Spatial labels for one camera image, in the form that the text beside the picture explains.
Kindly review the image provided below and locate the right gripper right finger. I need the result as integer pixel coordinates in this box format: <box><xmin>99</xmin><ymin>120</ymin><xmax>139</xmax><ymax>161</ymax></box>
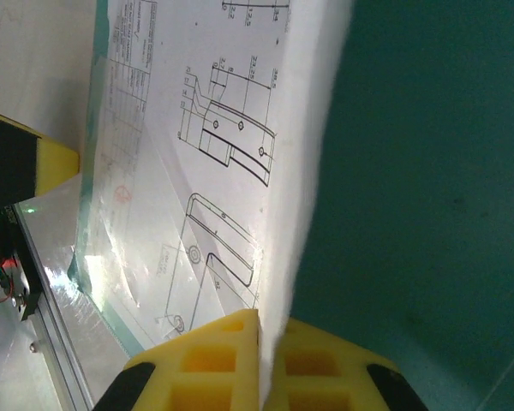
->
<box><xmin>264</xmin><ymin>318</ymin><xmax>430</xmax><ymax>411</ymax></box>

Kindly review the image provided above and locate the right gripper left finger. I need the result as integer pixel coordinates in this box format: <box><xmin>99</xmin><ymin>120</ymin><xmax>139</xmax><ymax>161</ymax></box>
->
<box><xmin>93</xmin><ymin>307</ymin><xmax>263</xmax><ymax>411</ymax></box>

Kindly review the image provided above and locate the printed drawing sheet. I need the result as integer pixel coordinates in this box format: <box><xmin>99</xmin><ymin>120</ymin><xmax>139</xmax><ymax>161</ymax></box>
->
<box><xmin>68</xmin><ymin>0</ymin><xmax>355</xmax><ymax>411</ymax></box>

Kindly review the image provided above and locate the green paper folder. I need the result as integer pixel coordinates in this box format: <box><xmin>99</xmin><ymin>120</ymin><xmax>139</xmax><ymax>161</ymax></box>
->
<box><xmin>66</xmin><ymin>0</ymin><xmax>514</xmax><ymax>411</ymax></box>

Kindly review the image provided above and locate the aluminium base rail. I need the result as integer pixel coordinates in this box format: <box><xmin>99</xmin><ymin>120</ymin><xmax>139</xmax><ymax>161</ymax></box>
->
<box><xmin>15</xmin><ymin>170</ymin><xmax>140</xmax><ymax>411</ymax></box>

